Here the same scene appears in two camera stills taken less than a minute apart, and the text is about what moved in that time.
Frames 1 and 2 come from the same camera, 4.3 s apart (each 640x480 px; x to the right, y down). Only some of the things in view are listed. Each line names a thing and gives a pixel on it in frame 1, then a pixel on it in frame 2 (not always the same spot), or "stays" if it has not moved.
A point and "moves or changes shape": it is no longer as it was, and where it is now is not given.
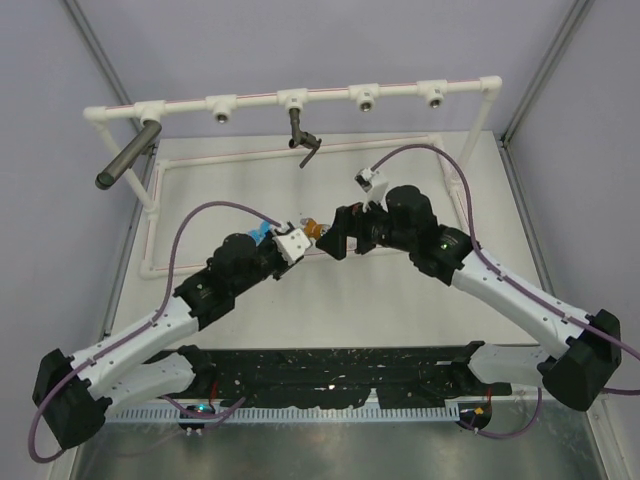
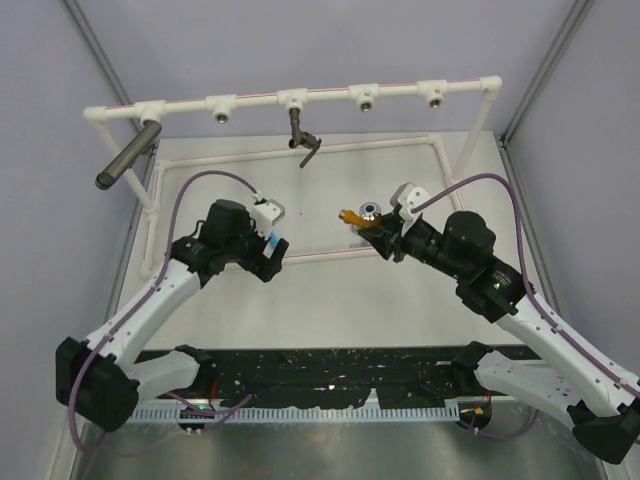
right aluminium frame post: (546, 70) stays
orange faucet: (312, 229) moves or changes shape
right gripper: (349, 221) to (383, 241)
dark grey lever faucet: (300, 137) stays
